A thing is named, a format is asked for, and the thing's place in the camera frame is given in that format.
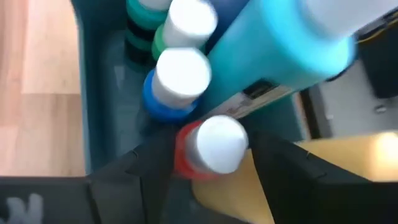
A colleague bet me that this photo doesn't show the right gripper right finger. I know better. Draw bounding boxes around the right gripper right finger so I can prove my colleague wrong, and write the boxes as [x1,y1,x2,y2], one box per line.
[248,129,398,224]

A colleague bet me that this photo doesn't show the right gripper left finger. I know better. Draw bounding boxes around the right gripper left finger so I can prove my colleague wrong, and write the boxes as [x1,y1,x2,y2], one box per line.
[86,126,178,224]

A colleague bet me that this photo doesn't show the large yellow paint bottle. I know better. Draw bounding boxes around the large yellow paint bottle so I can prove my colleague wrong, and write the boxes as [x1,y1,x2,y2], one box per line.
[190,131,398,224]

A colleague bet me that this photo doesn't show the small red paint bottle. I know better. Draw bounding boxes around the small red paint bottle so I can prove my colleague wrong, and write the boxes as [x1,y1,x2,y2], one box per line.
[173,114,249,182]

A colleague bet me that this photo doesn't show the teal plastic bin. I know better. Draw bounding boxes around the teal plastic bin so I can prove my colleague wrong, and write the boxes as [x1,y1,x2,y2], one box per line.
[70,0,312,224]

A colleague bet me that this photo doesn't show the small cobalt blue paint bottle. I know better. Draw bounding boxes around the small cobalt blue paint bottle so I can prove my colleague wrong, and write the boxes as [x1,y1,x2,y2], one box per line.
[141,46,213,124]

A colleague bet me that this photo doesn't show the large turquoise paint bottle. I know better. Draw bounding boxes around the large turquoise paint bottle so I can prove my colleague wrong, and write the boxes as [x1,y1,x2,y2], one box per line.
[198,0,398,121]

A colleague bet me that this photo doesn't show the small emerald green paint bottle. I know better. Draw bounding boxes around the small emerald green paint bottle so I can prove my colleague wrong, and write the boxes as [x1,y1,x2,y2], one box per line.
[124,0,172,68]

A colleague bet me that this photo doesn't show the small bright green paint bottle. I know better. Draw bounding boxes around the small bright green paint bottle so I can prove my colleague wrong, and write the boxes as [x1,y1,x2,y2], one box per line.
[150,0,219,62]

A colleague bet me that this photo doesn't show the black aluminium table frame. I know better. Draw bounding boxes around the black aluminium table frame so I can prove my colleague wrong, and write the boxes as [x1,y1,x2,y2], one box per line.
[295,86,332,141]

